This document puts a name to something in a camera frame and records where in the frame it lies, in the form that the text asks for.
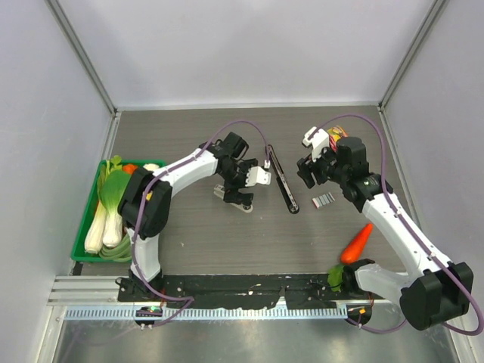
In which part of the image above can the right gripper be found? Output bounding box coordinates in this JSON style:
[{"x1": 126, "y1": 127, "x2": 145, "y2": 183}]
[{"x1": 297, "y1": 143, "x2": 348, "y2": 189}]

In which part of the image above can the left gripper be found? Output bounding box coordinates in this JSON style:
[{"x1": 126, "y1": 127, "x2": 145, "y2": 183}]
[{"x1": 219, "y1": 160, "x2": 259, "y2": 205}]

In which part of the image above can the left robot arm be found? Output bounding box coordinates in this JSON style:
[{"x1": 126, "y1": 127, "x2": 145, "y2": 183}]
[{"x1": 117, "y1": 132, "x2": 270, "y2": 302}]

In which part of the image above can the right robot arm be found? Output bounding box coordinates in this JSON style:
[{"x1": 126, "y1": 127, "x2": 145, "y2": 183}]
[{"x1": 297, "y1": 130, "x2": 473, "y2": 330}]

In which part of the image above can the orange candy bag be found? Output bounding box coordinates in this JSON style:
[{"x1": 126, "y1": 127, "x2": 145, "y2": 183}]
[{"x1": 327, "y1": 126, "x2": 348, "y2": 152}]

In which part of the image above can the yellow white toy cabbage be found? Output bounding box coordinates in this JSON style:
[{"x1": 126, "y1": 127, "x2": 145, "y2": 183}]
[{"x1": 143, "y1": 163, "x2": 160, "y2": 172}]

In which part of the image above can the orange toy carrot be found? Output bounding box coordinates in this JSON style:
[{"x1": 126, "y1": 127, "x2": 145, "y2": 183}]
[{"x1": 340, "y1": 223, "x2": 374, "y2": 265}]

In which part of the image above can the small orange toy vegetable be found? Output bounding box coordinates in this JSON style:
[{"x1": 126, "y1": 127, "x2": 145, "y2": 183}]
[{"x1": 122, "y1": 163, "x2": 138, "y2": 175}]

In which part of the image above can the green plastic tray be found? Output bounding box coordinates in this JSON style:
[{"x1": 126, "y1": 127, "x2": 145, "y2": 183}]
[{"x1": 71, "y1": 157, "x2": 165, "y2": 262}]

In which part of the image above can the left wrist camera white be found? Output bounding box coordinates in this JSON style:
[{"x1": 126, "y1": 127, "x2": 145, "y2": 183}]
[{"x1": 245, "y1": 166, "x2": 271, "y2": 188}]

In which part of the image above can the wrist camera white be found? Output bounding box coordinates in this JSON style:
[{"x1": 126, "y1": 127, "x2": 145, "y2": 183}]
[
  {"x1": 302, "y1": 126, "x2": 330, "y2": 160},
  {"x1": 245, "y1": 166, "x2": 271, "y2": 188}
]

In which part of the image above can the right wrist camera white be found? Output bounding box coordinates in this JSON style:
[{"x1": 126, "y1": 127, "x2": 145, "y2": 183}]
[{"x1": 302, "y1": 126, "x2": 330, "y2": 160}]

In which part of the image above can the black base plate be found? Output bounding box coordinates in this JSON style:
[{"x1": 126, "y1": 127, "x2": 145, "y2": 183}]
[{"x1": 116, "y1": 274, "x2": 371, "y2": 310}]

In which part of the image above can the white slotted cable duct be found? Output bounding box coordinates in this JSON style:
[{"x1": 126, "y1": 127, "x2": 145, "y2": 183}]
[{"x1": 64, "y1": 305, "x2": 347, "y2": 321}]

